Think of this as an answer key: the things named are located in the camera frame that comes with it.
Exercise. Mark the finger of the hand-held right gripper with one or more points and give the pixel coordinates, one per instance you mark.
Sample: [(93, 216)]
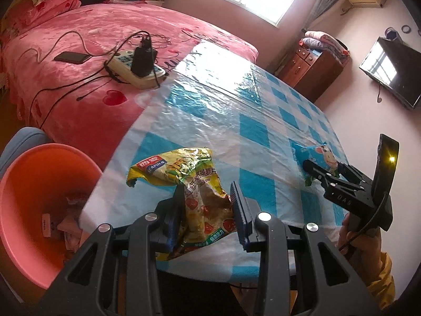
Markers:
[(353, 175), (317, 168)]

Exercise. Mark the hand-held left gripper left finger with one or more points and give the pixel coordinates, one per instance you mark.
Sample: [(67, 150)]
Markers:
[(173, 210)]

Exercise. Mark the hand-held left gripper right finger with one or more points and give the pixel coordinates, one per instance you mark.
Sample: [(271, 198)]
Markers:
[(240, 210)]

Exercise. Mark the cow printed packet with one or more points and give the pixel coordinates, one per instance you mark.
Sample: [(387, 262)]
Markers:
[(312, 153)]

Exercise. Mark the yellow green oatmeal bag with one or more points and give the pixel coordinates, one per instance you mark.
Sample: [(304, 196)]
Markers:
[(194, 177)]

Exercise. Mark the orange plastic bin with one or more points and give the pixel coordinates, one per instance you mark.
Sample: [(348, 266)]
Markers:
[(36, 197)]

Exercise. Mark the person's right forearm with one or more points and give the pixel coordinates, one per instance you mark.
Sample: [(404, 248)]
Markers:
[(381, 279)]

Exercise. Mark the person's right hand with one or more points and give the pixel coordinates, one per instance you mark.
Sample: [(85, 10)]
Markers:
[(358, 248)]

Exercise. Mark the brown wooden cabinet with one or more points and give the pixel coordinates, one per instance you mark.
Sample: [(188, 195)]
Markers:
[(309, 69)]

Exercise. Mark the crumpled pinkish wrapper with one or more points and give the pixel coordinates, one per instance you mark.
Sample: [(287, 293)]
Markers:
[(70, 223)]

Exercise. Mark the folded quilts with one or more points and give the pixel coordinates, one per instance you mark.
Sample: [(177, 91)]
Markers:
[(324, 41)]

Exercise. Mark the white power strip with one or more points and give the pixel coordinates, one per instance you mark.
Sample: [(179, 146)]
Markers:
[(125, 70)]

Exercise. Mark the blue stool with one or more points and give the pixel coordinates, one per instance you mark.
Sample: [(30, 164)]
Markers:
[(23, 138)]

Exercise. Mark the black phone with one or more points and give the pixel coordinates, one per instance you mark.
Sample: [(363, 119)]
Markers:
[(72, 57)]

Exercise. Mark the pink bed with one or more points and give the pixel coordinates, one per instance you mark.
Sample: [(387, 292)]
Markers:
[(82, 33)]

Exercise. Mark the pink pillows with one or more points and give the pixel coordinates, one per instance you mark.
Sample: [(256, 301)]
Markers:
[(59, 3)]

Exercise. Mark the wall television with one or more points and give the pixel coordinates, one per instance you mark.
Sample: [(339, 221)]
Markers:
[(391, 69)]

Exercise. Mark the dark wall ornament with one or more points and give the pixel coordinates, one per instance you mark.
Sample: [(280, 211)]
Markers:
[(391, 34)]

